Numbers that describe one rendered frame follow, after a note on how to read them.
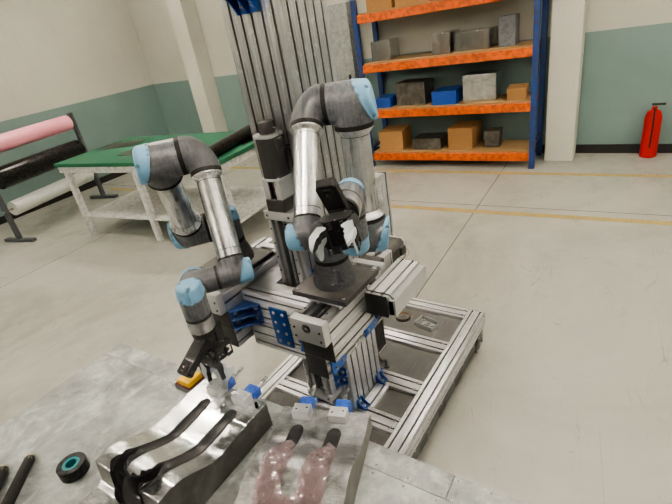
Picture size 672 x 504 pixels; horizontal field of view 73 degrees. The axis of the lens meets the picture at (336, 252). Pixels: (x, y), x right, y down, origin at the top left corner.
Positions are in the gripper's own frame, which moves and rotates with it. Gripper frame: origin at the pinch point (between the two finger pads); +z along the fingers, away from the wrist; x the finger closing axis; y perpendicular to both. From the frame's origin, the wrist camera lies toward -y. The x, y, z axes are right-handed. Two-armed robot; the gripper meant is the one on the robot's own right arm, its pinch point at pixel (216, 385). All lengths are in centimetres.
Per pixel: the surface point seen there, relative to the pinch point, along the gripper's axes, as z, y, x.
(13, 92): -74, 264, 656
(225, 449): 2.7, -15.0, -17.6
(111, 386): 11, -9, 49
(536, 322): 91, 185, -58
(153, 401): 10.9, -7.4, 27.4
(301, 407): 2.8, 5.4, -27.9
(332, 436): 6.0, 2.8, -39.6
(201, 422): 2.4, -11.3, -4.3
